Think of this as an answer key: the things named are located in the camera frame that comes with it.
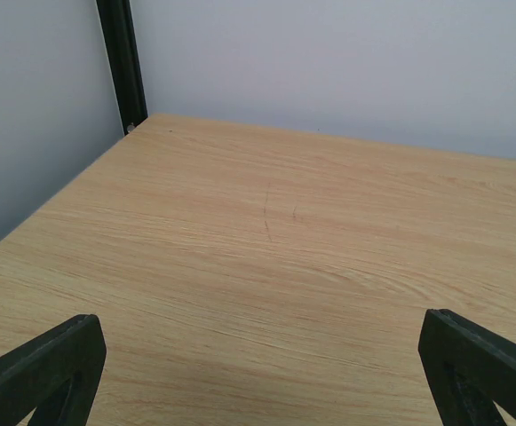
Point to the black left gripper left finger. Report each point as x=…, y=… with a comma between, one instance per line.
x=53, y=378

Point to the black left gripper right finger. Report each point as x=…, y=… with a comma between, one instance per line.
x=471, y=371

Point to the black frame post back left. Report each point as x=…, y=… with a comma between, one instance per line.
x=119, y=37

